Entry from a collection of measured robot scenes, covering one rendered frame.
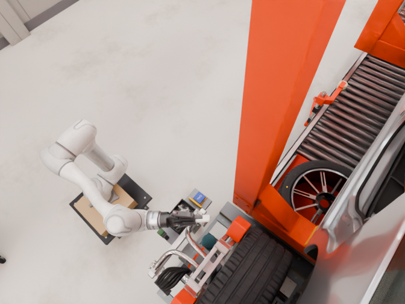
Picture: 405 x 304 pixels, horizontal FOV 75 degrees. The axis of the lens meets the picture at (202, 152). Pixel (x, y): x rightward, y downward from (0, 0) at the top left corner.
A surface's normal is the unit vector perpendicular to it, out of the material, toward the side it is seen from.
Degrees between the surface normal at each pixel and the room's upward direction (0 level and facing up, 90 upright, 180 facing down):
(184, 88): 0
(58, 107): 0
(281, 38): 90
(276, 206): 36
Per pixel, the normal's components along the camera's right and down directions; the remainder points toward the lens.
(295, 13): -0.63, 0.70
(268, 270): 0.22, -0.73
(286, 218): 0.40, -0.06
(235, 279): -0.01, -0.53
